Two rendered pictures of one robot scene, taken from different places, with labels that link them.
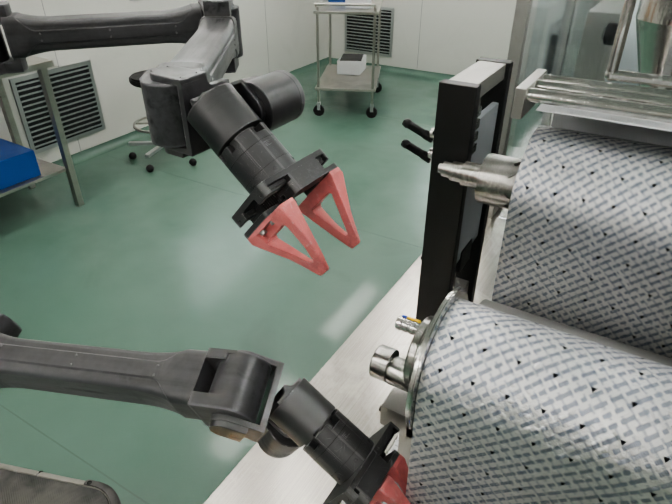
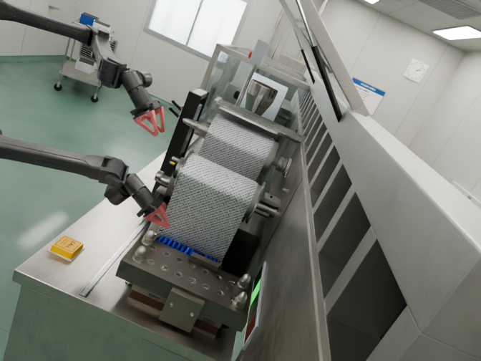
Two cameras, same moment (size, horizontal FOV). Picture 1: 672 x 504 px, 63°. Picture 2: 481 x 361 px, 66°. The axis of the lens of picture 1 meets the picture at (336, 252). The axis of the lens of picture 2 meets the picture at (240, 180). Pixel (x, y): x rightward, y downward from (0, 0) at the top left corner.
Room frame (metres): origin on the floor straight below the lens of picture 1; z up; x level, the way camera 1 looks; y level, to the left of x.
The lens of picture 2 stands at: (-0.65, 0.34, 1.72)
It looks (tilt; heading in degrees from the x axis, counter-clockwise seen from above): 20 degrees down; 328
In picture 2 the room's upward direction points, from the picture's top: 25 degrees clockwise
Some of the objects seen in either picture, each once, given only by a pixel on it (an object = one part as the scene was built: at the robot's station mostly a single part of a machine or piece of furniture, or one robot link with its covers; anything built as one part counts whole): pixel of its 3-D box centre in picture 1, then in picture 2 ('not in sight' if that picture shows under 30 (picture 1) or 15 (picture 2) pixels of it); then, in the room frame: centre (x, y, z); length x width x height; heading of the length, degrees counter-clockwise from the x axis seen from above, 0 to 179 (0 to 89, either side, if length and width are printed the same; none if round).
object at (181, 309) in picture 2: not in sight; (181, 310); (0.08, -0.12, 0.96); 0.10 x 0.03 x 0.11; 59
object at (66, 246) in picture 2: not in sight; (67, 246); (0.38, 0.18, 0.91); 0.07 x 0.07 x 0.02; 59
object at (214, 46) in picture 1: (203, 62); (104, 55); (0.76, 0.18, 1.45); 0.43 x 0.06 x 0.11; 2
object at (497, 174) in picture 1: (506, 182); (204, 129); (0.63, -0.21, 1.33); 0.06 x 0.06 x 0.06; 59
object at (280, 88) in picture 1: (229, 107); (127, 76); (0.59, 0.12, 1.44); 0.12 x 0.12 x 0.09; 57
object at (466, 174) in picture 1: (460, 172); (190, 122); (0.66, -0.16, 1.33); 0.06 x 0.03 x 0.03; 59
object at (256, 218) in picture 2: not in sight; (270, 174); (1.14, -0.96, 1.02); 2.24 x 0.04 x 0.24; 149
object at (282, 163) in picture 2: not in sight; (279, 163); (0.46, -0.48, 1.33); 0.07 x 0.07 x 0.07; 59
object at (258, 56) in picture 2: not in sight; (258, 51); (0.86, -0.41, 1.66); 0.07 x 0.07 x 0.10; 52
